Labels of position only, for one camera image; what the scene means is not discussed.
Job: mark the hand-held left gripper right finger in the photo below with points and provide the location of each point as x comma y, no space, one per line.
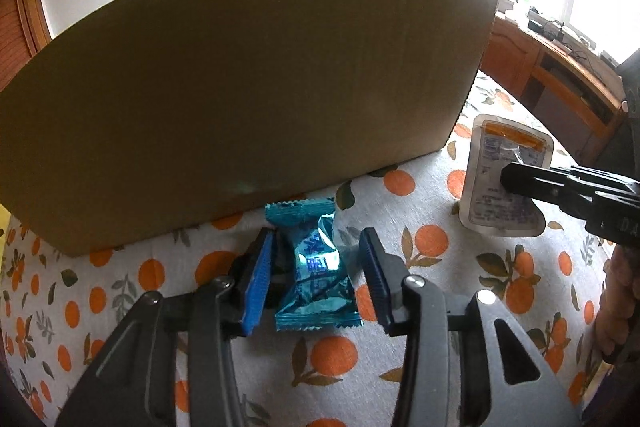
377,277

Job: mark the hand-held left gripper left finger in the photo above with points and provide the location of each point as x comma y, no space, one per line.
257,287

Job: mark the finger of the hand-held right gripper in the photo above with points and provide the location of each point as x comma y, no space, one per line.
530,182
610,179

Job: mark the white cup orange rim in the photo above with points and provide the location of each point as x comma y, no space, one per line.
490,207

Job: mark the teal foil snack packet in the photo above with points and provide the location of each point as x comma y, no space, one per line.
320,272

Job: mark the brown cardboard box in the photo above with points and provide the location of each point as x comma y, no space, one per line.
240,97

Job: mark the person's right hand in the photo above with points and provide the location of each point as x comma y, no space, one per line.
622,307

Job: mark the orange fruit print bedsheet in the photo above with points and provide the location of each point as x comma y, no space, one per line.
450,287

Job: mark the wooden desk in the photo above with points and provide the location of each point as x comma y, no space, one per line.
545,77

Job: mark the wooden slatted headboard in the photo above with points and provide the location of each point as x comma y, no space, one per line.
25,27

